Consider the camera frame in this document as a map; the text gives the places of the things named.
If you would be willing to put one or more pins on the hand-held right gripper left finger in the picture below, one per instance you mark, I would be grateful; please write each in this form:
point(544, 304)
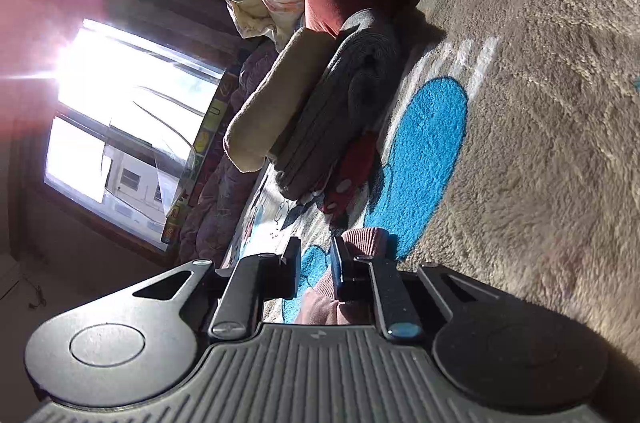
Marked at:
point(291, 270)

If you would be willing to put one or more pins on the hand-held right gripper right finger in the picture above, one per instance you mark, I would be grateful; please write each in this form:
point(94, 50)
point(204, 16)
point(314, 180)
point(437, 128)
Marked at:
point(340, 268)

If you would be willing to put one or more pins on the pink sweatshirt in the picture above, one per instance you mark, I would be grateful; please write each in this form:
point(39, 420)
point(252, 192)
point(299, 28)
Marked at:
point(320, 308)

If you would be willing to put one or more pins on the purple quilt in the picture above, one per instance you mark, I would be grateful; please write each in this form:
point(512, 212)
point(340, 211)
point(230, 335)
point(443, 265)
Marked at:
point(215, 198)

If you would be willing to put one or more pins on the dark grey folded garment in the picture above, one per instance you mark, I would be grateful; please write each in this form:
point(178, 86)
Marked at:
point(330, 118)

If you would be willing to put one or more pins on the colourful alphabet play mat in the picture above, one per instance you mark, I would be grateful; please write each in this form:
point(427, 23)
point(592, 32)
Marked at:
point(200, 143)

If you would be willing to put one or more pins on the pale yellow folded cloth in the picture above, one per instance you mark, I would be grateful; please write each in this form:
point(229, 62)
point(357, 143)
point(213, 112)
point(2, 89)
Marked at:
point(270, 103)

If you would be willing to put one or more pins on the window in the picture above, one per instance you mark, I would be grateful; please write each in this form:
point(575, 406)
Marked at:
point(125, 113)

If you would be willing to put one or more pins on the cartoon printed blanket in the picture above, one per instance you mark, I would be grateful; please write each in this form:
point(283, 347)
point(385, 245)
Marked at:
point(525, 128)

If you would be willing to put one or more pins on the curtain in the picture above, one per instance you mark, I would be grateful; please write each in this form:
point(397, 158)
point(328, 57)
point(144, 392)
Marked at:
point(165, 3)

